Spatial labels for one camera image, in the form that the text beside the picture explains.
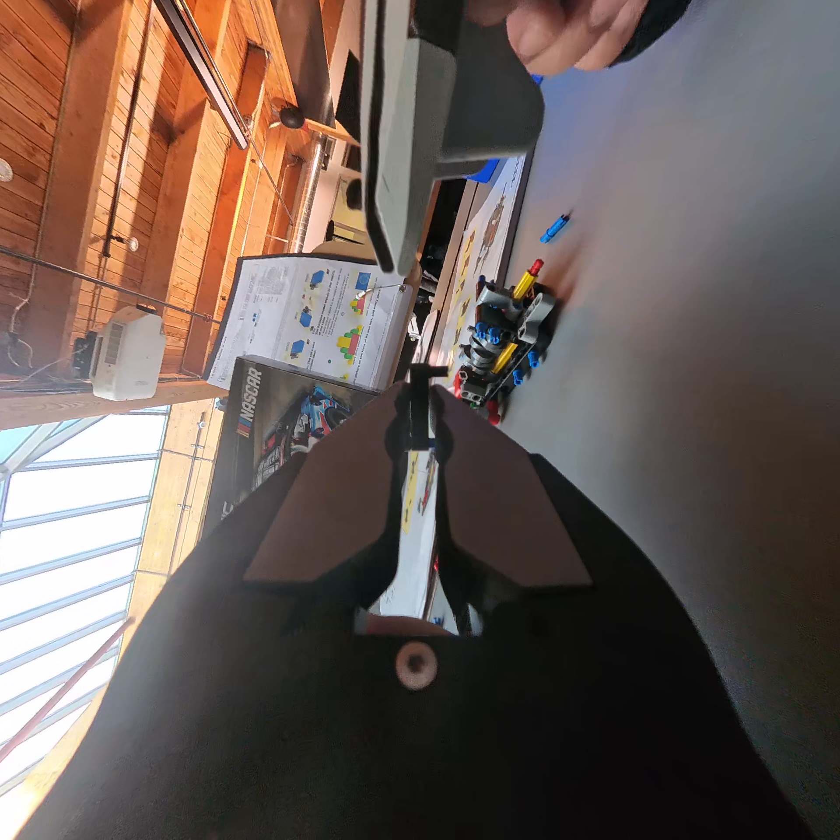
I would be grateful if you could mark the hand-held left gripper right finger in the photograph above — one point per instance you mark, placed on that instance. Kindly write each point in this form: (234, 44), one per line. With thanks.
(512, 512)

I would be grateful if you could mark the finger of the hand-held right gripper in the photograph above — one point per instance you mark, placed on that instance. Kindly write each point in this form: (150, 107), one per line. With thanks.
(400, 164)

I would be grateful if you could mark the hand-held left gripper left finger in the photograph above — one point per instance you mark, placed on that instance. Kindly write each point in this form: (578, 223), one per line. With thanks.
(328, 512)

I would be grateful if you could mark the black pinned lego liftarm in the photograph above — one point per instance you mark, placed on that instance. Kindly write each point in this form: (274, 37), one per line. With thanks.
(417, 407)

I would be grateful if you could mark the lego chassis assembly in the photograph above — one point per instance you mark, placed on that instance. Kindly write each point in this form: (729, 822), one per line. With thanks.
(505, 328)

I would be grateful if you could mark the person's right forearm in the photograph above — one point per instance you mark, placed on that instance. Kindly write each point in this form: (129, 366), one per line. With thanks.
(663, 26)

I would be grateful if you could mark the black lego set box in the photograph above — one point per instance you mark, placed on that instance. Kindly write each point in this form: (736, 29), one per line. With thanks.
(262, 420)

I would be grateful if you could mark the long blue lego pin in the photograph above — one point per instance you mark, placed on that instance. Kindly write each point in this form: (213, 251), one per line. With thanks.
(555, 228)

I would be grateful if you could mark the person's right hand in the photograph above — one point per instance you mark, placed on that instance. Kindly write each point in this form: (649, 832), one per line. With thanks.
(564, 39)

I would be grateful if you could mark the white instruction booklet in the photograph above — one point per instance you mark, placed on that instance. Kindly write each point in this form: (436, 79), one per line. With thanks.
(489, 229)

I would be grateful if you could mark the skylight window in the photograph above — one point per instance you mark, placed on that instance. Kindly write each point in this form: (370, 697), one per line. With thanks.
(65, 525)

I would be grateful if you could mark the silver ventilation duct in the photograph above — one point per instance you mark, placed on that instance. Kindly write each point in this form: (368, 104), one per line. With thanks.
(307, 197)

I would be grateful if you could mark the black ceiling rail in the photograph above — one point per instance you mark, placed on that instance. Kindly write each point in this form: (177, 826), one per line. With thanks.
(203, 72)

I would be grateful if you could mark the white wall-mounted device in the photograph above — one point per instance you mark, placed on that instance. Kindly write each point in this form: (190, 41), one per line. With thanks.
(128, 354)

